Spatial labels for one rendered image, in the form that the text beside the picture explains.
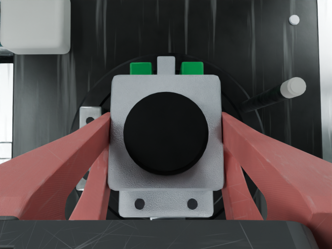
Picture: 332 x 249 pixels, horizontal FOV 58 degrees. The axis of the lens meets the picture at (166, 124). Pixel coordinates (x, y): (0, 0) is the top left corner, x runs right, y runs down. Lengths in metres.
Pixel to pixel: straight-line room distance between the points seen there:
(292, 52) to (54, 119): 0.19
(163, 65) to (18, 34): 0.12
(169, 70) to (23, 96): 0.13
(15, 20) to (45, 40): 0.03
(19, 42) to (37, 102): 0.04
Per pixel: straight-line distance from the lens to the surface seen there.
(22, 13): 0.25
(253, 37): 0.25
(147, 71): 0.16
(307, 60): 0.26
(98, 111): 0.20
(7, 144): 0.26
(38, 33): 0.24
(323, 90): 0.27
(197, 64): 0.17
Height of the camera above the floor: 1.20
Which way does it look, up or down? 87 degrees down
